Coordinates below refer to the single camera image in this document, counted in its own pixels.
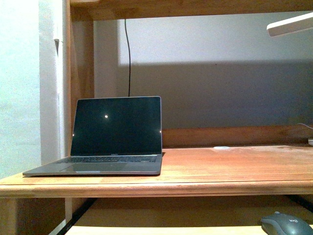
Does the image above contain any grey laptop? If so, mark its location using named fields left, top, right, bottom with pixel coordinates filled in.
left=23, top=96, right=162, bottom=177

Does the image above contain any grey logitech mouse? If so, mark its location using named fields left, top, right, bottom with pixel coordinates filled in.
left=261, top=211, right=313, bottom=235

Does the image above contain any white desk lamp head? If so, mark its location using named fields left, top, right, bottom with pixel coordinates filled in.
left=267, top=12, right=313, bottom=37

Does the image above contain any white round desk grommet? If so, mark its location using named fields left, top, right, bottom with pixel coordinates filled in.
left=213, top=146, right=230, bottom=150

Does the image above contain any black cable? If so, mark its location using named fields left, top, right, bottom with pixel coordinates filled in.
left=124, top=19, right=132, bottom=98

